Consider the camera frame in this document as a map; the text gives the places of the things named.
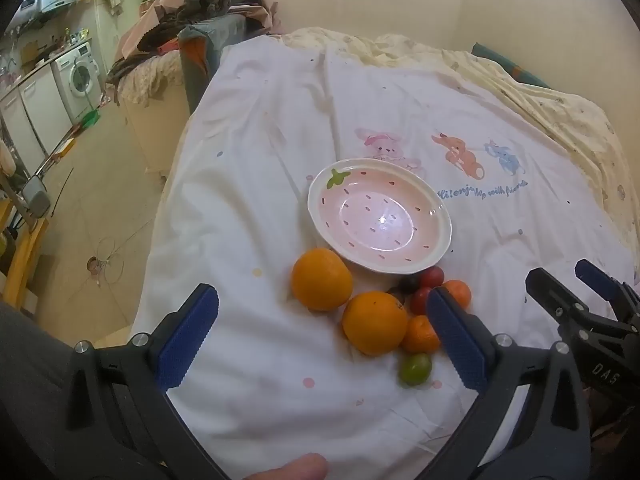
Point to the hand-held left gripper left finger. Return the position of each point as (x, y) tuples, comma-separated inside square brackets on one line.
[(185, 340)]

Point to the grey trouser leg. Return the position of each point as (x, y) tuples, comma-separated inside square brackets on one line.
[(30, 360)]

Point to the white washing machine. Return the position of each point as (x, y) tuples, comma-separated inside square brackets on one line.
[(77, 74)]

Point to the large orange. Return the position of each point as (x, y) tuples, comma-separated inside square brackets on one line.
[(321, 280), (375, 324)]

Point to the person's left hand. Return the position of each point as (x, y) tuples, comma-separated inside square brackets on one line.
[(290, 467)]

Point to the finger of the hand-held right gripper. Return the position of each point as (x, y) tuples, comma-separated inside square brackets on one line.
[(597, 276), (555, 295)]

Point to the green broom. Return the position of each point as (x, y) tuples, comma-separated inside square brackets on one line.
[(91, 119)]

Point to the green cherry tomato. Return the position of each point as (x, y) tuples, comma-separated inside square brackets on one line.
[(415, 369)]

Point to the pink strawberry ceramic bowl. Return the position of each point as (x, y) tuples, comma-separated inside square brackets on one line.
[(380, 210)]

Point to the yellow wooden chair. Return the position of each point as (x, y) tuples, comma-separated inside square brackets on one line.
[(25, 255)]

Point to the cream floral sofa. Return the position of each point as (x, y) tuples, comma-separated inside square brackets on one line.
[(150, 95)]

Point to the grey stool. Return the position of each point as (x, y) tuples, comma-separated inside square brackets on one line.
[(36, 197)]

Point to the pile of dark clothes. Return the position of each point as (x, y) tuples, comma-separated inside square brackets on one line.
[(200, 5)]

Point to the cream floral blanket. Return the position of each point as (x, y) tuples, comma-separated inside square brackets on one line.
[(550, 105)]

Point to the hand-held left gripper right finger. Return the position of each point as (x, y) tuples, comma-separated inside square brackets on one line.
[(457, 345)]

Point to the white cartoon printed blanket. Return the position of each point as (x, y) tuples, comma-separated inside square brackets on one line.
[(250, 160)]

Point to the white kitchen cabinet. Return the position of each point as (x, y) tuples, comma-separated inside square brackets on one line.
[(35, 105)]

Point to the teal pillow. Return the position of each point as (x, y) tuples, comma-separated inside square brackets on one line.
[(505, 66)]

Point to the red cherry tomato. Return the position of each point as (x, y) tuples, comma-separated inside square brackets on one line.
[(432, 276), (420, 302)]

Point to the small tangerine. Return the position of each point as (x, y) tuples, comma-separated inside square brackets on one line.
[(460, 292), (421, 336)]

